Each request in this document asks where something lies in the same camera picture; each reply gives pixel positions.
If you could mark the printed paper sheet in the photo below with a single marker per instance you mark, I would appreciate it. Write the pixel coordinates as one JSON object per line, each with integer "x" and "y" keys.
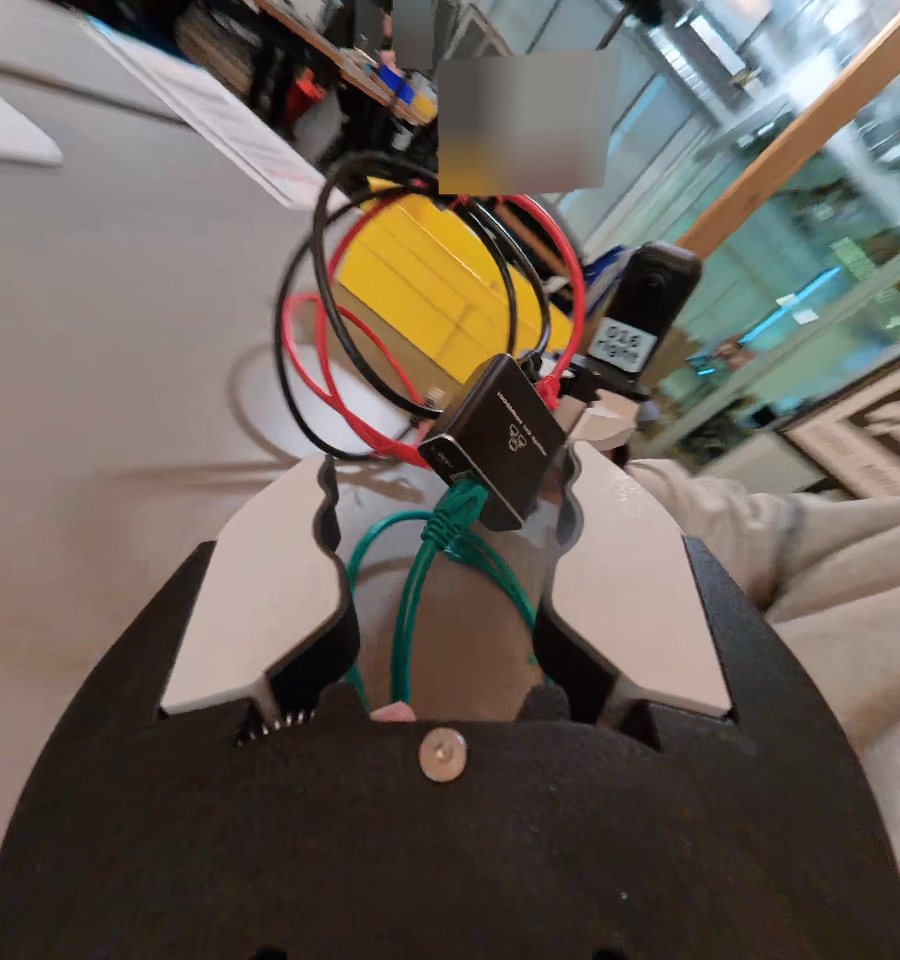
{"x": 217, "y": 112}

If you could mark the grey desk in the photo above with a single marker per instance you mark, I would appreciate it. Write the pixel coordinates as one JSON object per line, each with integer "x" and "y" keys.
{"x": 120, "y": 300}

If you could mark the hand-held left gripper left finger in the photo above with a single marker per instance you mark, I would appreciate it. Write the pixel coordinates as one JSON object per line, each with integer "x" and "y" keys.
{"x": 270, "y": 585}

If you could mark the person's grey sweatshirt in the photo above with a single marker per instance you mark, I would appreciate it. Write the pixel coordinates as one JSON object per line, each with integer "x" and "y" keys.
{"x": 869, "y": 675}

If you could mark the yellow plastic bin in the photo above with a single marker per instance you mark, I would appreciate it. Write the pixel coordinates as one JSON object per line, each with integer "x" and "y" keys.
{"x": 420, "y": 285}

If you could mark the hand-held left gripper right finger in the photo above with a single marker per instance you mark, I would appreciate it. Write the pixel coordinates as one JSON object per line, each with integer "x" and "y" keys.
{"x": 637, "y": 592}

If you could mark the black network switch box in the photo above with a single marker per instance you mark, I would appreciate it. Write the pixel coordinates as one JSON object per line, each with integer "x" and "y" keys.
{"x": 495, "y": 442}

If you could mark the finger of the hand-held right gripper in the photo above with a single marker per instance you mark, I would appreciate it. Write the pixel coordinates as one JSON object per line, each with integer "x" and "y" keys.
{"x": 579, "y": 409}
{"x": 611, "y": 431}

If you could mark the wooden beam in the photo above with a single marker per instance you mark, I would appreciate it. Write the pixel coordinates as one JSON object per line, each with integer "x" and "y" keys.
{"x": 809, "y": 120}

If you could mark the person's right forearm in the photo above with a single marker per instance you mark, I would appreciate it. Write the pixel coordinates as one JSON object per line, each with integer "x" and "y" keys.
{"x": 757, "y": 517}

